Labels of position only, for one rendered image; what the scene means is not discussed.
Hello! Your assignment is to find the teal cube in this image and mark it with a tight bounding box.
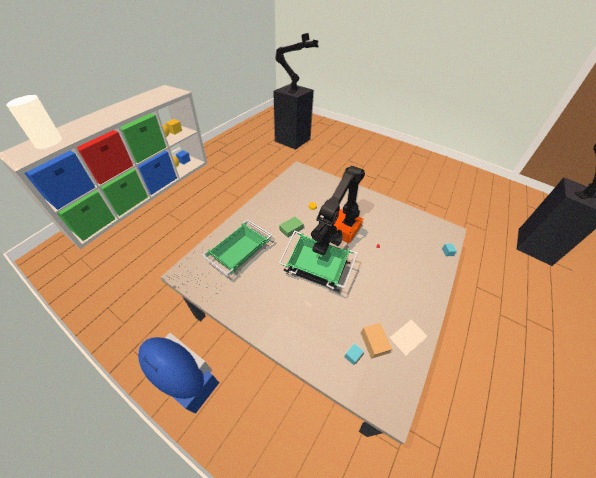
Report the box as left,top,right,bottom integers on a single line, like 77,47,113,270
442,244,457,256
344,343,364,365

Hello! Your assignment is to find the green block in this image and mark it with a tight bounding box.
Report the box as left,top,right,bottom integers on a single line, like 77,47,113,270
279,216,304,238

